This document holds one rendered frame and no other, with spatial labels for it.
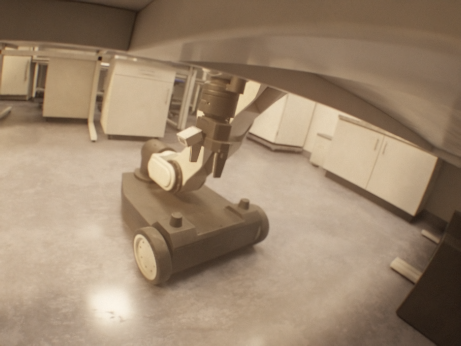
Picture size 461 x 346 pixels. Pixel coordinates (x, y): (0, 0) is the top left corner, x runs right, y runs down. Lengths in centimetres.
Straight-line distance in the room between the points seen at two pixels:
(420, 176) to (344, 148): 91
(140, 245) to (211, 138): 51
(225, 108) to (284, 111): 285
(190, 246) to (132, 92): 181
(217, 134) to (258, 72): 28
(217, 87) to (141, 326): 69
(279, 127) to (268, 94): 257
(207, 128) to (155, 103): 194
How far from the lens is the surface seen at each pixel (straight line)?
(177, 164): 102
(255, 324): 90
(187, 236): 85
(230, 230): 97
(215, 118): 58
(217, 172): 58
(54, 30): 25
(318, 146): 344
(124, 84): 240
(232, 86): 55
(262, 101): 85
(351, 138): 283
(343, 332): 103
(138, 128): 250
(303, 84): 37
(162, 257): 80
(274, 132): 338
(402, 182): 260
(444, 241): 113
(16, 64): 481
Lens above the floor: 68
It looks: 18 degrees down
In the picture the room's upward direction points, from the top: 14 degrees clockwise
